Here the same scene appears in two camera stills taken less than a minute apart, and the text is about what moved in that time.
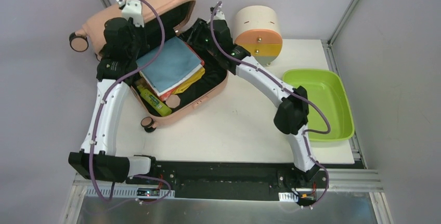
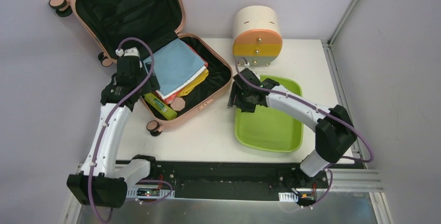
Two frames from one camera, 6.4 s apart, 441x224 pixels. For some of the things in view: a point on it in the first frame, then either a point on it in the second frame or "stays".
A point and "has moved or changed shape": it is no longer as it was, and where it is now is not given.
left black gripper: (137, 39) -> (129, 66)
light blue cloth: (174, 60) has moved or changed shape
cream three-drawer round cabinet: (257, 29) stays
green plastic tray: (326, 87) -> (267, 129)
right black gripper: (198, 29) -> (237, 95)
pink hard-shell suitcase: (175, 79) has moved or changed shape
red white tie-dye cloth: (164, 96) -> (167, 101)
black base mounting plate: (231, 180) stays
